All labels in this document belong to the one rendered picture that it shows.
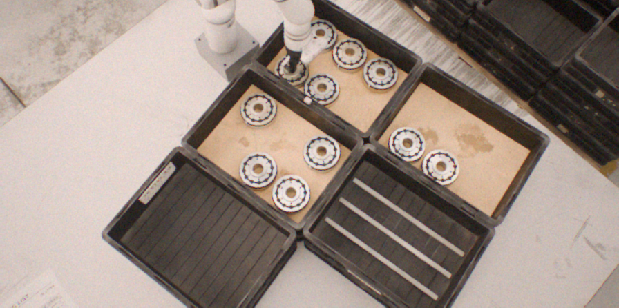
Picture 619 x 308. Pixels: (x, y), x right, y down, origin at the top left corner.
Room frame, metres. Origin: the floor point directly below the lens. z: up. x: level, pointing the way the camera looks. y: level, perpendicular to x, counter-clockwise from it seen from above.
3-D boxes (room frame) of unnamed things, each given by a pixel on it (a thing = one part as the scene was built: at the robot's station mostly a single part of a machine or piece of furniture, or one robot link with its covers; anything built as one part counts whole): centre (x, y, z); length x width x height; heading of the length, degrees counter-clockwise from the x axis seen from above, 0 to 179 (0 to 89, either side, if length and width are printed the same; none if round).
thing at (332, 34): (0.84, -0.01, 0.86); 0.10 x 0.10 x 0.01
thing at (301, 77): (0.72, 0.07, 0.86); 0.10 x 0.10 x 0.01
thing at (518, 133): (0.50, -0.39, 0.87); 0.40 x 0.30 x 0.11; 56
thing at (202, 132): (0.47, 0.11, 0.87); 0.40 x 0.30 x 0.11; 56
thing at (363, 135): (0.72, -0.06, 0.92); 0.40 x 0.30 x 0.02; 56
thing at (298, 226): (0.47, 0.11, 0.92); 0.40 x 0.30 x 0.02; 56
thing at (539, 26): (1.20, -0.86, 0.31); 0.40 x 0.30 x 0.34; 47
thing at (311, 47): (0.73, 0.04, 1.03); 0.11 x 0.09 x 0.06; 49
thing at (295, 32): (0.75, 0.06, 1.12); 0.09 x 0.07 x 0.15; 23
